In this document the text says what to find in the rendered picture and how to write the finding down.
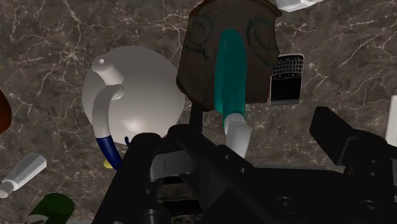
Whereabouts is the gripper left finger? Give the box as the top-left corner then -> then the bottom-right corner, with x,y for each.
92,104 -> 258,224

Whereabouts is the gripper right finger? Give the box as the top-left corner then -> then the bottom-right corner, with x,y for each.
309,106 -> 397,224

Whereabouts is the white upright object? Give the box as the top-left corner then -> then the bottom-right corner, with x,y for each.
384,95 -> 397,148

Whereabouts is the black keypad phone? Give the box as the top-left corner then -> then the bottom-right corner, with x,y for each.
268,53 -> 305,106

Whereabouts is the brown wooden cutting board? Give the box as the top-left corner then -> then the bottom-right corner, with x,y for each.
176,0 -> 282,113

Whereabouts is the dark green bottle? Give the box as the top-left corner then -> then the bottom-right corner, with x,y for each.
20,192 -> 76,224

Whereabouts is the white box-shaped object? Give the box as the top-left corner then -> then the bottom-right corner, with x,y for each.
275,0 -> 325,13

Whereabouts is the dark red round object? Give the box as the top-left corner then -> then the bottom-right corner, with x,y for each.
0,89 -> 13,135

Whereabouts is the white round teapot blue handle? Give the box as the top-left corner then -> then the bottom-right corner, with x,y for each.
81,45 -> 186,171

